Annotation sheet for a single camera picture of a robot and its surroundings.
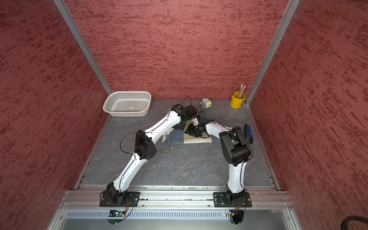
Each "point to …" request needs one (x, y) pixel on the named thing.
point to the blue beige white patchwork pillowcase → (175, 136)
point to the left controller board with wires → (119, 213)
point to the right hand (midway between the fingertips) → (186, 134)
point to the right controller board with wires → (236, 216)
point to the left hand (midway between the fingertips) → (173, 127)
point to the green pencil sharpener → (206, 103)
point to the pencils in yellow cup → (242, 90)
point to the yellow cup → (236, 102)
